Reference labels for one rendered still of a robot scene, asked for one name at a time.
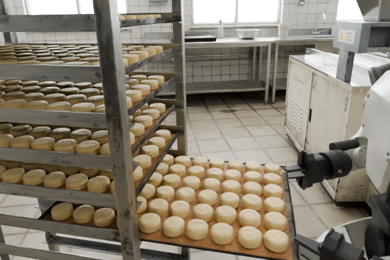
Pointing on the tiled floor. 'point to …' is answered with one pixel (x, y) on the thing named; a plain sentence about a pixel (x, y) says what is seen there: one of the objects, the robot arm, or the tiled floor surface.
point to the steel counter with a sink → (267, 39)
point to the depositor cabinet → (326, 119)
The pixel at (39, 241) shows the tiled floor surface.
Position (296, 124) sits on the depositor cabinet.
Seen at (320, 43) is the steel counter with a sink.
